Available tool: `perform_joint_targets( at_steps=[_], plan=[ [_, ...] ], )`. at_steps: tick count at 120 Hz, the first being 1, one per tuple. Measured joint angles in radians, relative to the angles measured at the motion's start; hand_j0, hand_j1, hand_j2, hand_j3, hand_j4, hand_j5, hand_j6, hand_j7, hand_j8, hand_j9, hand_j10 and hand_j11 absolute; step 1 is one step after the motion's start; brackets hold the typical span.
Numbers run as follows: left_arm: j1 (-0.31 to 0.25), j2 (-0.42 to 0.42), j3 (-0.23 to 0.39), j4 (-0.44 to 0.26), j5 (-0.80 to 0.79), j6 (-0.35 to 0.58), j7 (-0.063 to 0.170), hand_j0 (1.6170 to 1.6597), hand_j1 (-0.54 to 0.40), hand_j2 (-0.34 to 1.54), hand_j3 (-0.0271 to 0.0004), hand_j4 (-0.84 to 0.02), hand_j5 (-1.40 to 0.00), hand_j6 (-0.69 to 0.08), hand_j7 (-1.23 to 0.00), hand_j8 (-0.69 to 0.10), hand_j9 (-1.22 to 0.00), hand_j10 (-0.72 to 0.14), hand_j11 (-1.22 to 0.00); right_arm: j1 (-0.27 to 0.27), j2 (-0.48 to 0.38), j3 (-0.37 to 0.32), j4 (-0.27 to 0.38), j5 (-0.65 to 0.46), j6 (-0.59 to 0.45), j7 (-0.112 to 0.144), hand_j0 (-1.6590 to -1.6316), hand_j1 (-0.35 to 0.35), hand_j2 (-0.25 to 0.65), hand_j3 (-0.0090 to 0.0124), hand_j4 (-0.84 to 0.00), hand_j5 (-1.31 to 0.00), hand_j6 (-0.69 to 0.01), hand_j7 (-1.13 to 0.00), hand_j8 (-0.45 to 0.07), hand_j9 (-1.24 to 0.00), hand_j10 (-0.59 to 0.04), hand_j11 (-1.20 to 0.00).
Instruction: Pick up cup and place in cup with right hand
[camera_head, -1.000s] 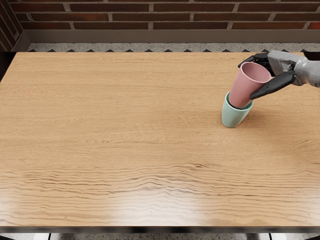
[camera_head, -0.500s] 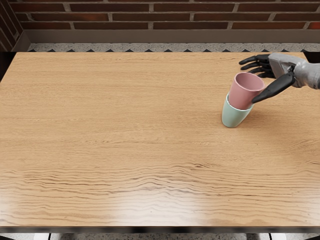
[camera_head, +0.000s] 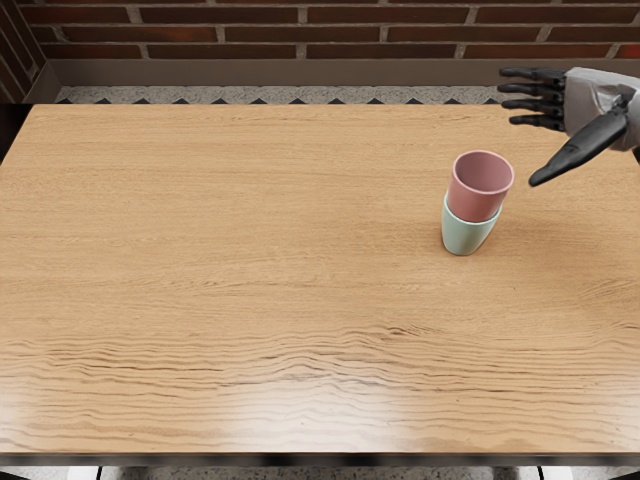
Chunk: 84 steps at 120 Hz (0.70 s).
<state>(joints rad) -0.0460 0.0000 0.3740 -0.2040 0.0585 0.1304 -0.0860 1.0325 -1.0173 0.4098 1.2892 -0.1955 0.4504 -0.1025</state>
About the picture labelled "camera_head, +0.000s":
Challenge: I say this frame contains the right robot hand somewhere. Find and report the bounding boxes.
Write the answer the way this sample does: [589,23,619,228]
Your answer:
[497,66,640,189]

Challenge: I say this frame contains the pink cup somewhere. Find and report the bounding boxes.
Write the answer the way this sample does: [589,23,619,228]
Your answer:
[447,150,516,222]

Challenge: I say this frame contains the pale green cup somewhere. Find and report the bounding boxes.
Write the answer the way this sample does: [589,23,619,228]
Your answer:
[441,192,503,257]

